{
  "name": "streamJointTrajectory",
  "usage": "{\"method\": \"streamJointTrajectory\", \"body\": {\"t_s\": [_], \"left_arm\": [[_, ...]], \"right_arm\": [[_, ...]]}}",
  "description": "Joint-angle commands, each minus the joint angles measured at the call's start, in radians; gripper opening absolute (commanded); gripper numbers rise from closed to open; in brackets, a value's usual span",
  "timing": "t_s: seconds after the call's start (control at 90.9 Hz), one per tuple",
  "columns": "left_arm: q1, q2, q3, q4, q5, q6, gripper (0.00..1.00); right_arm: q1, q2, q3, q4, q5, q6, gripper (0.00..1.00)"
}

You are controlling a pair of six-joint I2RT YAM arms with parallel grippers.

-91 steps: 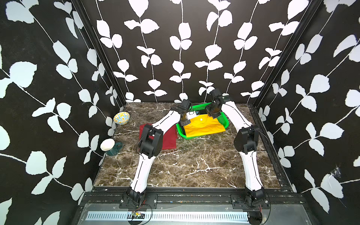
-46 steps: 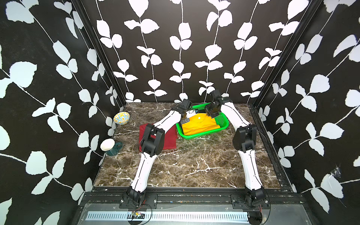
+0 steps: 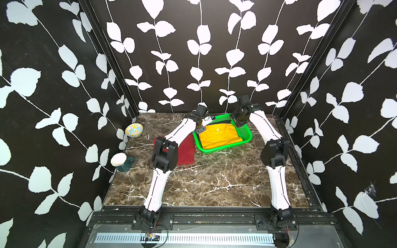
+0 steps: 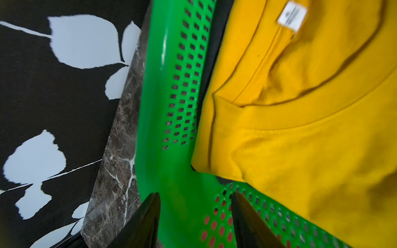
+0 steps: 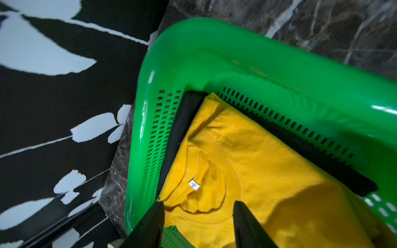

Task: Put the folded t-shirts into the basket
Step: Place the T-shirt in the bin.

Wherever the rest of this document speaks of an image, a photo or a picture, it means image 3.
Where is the green plastic basket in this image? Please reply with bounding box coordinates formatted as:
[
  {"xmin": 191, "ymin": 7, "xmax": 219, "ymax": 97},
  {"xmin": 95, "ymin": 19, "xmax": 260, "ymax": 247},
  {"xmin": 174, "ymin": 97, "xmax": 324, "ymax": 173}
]
[{"xmin": 193, "ymin": 114, "xmax": 253, "ymax": 154}]

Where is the white perforated cable duct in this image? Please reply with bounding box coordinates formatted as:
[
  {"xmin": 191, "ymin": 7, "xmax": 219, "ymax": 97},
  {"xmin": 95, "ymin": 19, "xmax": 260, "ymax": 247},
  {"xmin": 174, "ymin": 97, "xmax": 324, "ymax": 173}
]
[{"xmin": 94, "ymin": 232, "xmax": 274, "ymax": 246}]

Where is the yellow blue patterned bowl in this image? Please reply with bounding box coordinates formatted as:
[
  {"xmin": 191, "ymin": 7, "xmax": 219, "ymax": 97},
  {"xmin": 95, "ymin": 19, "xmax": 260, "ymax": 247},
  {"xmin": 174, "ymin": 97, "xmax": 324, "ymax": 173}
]
[{"xmin": 125, "ymin": 123, "xmax": 144, "ymax": 138}]

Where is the black t-shirt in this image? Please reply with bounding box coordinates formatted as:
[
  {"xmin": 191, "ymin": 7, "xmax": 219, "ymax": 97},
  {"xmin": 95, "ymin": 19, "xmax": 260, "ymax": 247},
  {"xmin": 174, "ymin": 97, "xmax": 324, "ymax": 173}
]
[{"xmin": 210, "ymin": 119, "xmax": 232, "ymax": 125}]

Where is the dark green mug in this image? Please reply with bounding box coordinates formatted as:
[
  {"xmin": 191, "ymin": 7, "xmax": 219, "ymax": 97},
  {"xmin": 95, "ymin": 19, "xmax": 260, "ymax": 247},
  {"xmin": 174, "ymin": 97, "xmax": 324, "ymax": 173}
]
[{"xmin": 110, "ymin": 153, "xmax": 136, "ymax": 172}]

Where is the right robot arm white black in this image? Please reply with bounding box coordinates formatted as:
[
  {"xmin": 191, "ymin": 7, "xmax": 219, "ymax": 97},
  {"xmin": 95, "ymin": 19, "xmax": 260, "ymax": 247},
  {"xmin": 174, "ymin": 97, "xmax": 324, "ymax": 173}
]
[{"xmin": 231, "ymin": 95, "xmax": 293, "ymax": 229}]

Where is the yellow t-shirt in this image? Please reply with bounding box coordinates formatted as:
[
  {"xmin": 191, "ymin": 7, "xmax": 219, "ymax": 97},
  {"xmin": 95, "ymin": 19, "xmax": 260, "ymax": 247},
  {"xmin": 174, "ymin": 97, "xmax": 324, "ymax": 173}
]
[{"xmin": 199, "ymin": 124, "xmax": 242, "ymax": 149}]

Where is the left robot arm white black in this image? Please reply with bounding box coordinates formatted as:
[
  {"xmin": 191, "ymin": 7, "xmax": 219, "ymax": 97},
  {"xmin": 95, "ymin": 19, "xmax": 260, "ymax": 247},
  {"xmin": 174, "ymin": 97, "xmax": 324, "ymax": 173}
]
[{"xmin": 138, "ymin": 105, "xmax": 212, "ymax": 227}]

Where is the red t-shirt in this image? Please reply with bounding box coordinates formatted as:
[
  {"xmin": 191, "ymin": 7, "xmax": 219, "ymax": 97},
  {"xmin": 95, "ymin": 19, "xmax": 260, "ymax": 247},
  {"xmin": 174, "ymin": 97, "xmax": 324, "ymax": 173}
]
[{"xmin": 152, "ymin": 134, "xmax": 196, "ymax": 169}]

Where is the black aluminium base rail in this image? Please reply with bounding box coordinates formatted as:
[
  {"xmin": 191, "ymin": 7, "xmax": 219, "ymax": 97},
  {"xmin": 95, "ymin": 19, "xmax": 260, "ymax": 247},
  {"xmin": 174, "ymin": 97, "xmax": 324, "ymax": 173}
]
[{"xmin": 88, "ymin": 206, "xmax": 338, "ymax": 233}]

